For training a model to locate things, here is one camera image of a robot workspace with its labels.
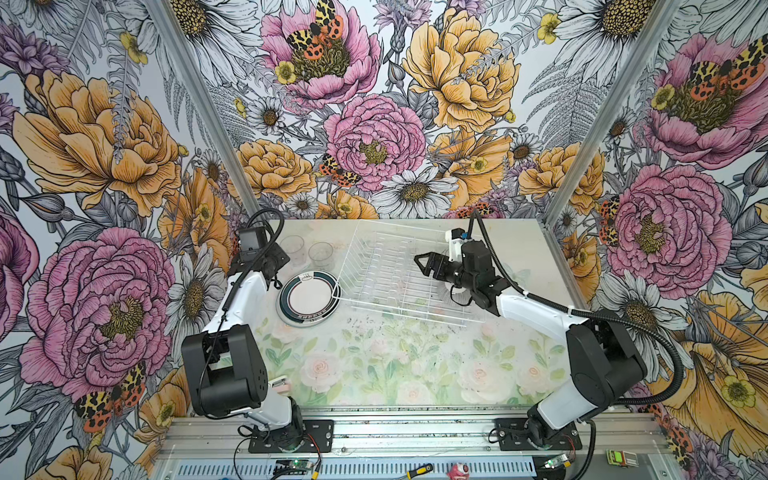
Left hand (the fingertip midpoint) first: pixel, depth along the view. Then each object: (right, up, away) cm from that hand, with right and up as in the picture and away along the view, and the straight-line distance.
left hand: (277, 263), depth 89 cm
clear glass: (0, +5, +16) cm, 17 cm away
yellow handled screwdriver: (+40, -47, -19) cm, 64 cm away
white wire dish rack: (+29, -5, +14) cm, 33 cm away
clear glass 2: (+8, +3, +18) cm, 20 cm away
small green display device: (+86, -43, -20) cm, 98 cm away
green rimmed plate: (+7, -11, +5) cm, 14 cm away
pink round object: (+48, -45, -23) cm, 69 cm away
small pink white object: (+4, -32, -8) cm, 33 cm away
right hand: (+43, -1, -2) cm, 43 cm away
